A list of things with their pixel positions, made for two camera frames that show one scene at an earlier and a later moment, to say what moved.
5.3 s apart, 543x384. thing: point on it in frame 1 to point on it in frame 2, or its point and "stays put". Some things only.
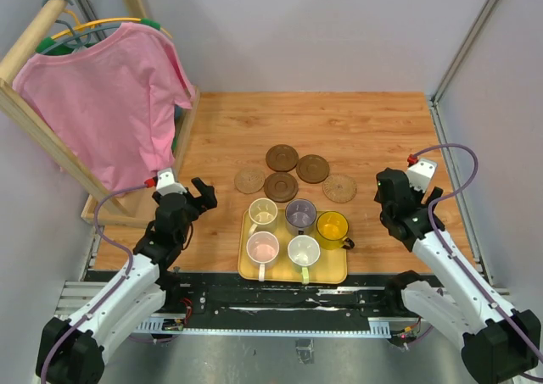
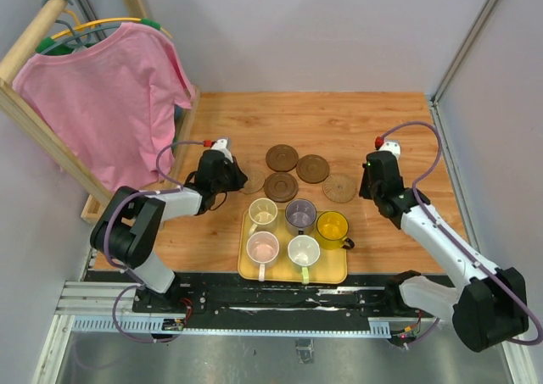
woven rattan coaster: (249, 180) stays put
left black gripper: (199, 198) to (233, 176)
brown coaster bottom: (281, 186) stays put
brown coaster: (312, 169) stays put
